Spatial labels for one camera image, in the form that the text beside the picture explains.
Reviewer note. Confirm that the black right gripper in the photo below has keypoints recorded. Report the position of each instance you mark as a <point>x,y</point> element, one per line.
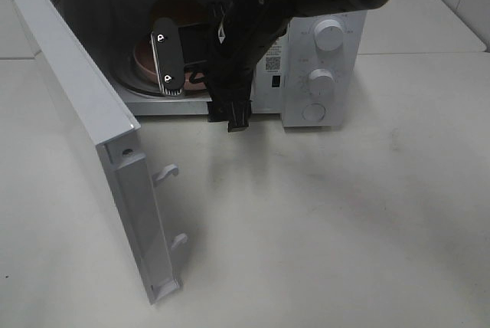
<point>230,64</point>

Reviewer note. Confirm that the white timer knob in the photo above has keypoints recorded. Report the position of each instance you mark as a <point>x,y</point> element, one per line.
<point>321,83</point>

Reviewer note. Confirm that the glass microwave turntable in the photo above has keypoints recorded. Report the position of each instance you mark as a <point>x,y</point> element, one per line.
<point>128,75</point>

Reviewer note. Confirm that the white microwave oven body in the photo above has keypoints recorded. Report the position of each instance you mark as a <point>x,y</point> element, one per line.
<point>110,29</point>

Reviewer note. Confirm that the round white door-release button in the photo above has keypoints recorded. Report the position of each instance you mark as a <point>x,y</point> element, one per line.
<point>314,112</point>

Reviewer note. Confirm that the upper white power knob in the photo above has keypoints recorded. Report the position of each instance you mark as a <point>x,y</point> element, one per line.
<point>328,34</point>

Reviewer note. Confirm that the white warning label sticker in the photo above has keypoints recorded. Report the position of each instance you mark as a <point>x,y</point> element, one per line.
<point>273,57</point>

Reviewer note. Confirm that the pink round plate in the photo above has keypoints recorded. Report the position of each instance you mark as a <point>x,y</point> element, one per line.
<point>142,55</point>

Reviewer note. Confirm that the burger with lettuce and cheese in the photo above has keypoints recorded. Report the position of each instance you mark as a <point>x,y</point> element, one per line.
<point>191,17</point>

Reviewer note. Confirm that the white microwave door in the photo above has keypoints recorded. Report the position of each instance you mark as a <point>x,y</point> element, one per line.
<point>104,137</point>

